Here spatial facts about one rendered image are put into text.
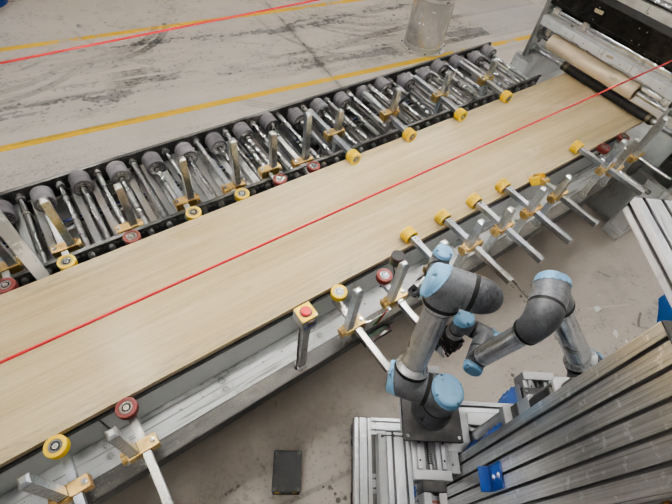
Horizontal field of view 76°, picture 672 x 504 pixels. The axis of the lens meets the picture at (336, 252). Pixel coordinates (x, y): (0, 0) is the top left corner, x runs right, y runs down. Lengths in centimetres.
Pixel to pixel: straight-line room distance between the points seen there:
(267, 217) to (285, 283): 42
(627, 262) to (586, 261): 37
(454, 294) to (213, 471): 184
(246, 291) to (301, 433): 103
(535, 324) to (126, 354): 156
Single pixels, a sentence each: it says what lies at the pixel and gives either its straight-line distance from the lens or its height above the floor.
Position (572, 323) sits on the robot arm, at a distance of 167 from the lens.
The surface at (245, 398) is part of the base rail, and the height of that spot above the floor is 70.
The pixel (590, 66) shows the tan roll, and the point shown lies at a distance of 411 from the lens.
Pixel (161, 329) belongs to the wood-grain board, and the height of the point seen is 90.
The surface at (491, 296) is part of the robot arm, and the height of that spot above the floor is 164.
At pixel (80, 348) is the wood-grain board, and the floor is 90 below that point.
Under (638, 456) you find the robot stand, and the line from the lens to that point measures 104.
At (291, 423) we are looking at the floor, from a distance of 275.
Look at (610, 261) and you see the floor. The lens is 423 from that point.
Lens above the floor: 265
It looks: 53 degrees down
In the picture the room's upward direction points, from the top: 10 degrees clockwise
